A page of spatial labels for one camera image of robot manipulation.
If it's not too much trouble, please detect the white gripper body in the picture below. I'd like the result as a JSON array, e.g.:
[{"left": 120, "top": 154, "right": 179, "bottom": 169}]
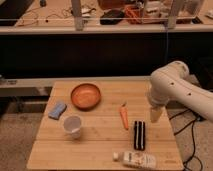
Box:
[{"left": 147, "top": 92, "right": 167, "bottom": 108}]

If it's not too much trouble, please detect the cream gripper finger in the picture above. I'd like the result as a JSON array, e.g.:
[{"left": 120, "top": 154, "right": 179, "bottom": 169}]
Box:
[{"left": 150, "top": 107, "right": 163, "bottom": 123}]

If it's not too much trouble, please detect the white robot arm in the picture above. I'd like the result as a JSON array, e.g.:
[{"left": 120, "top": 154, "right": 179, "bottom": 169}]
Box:
[{"left": 147, "top": 61, "right": 213, "bottom": 122}]

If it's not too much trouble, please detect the orange ceramic bowl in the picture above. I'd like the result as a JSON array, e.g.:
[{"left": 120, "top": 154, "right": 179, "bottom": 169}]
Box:
[{"left": 71, "top": 83, "right": 101, "bottom": 110}]

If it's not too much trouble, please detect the black striped block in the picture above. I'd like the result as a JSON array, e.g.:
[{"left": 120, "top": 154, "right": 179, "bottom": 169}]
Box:
[{"left": 134, "top": 121, "right": 145, "bottom": 150}]

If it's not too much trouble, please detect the white lotion bottle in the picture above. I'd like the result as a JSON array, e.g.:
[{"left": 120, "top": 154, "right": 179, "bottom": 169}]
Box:
[{"left": 112, "top": 151, "right": 157, "bottom": 169}]

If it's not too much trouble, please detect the orange tool on bench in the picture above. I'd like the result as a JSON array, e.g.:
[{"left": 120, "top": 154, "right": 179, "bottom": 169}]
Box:
[{"left": 124, "top": 5, "right": 141, "bottom": 24}]

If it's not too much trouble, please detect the blue sponge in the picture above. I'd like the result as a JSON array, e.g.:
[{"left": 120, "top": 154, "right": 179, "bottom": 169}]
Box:
[{"left": 48, "top": 102, "right": 67, "bottom": 120}]

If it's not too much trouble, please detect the black bag on bench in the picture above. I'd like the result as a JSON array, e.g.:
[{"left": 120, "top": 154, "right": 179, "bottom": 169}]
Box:
[{"left": 100, "top": 9, "right": 124, "bottom": 25}]

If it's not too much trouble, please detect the black cable on floor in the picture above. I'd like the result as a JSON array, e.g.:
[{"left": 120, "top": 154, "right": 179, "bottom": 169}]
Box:
[{"left": 168, "top": 108, "right": 205, "bottom": 171}]

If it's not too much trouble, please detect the blue hanging cable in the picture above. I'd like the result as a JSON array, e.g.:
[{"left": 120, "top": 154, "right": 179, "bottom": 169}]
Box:
[{"left": 163, "top": 19, "right": 170, "bottom": 64}]

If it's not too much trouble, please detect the right metal post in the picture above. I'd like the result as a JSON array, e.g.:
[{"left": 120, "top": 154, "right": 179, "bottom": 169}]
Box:
[{"left": 167, "top": 0, "right": 184, "bottom": 29}]

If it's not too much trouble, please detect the metal post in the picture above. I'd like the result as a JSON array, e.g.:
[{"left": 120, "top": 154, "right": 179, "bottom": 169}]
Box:
[
  {"left": 167, "top": 0, "right": 184, "bottom": 29},
  {"left": 71, "top": 0, "right": 84, "bottom": 31}
]

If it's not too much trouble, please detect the left metal post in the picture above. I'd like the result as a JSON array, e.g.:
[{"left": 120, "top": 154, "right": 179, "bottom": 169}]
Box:
[{"left": 71, "top": 0, "right": 84, "bottom": 31}]

